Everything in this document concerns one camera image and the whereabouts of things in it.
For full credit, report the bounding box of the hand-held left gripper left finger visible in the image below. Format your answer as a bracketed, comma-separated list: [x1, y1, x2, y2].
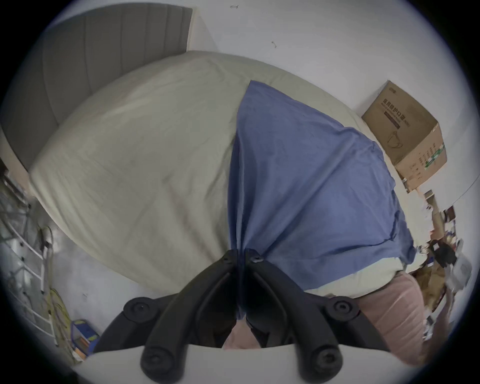
[93, 249, 238, 381]

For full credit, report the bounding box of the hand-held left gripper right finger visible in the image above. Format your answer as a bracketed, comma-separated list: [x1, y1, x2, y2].
[238, 248, 391, 381]

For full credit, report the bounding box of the blue shirt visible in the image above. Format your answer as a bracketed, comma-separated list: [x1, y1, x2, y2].
[227, 80, 416, 321]

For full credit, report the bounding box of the bed with beige sheet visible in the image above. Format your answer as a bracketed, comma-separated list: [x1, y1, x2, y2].
[28, 50, 415, 299]

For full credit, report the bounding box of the white metal rack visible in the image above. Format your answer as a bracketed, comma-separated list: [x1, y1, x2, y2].
[0, 165, 61, 346]

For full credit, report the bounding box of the brown cardboard carton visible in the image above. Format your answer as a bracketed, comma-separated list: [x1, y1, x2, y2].
[361, 80, 448, 192]

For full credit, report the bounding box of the grey padded headboard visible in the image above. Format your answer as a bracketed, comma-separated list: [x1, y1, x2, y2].
[1, 3, 193, 172]

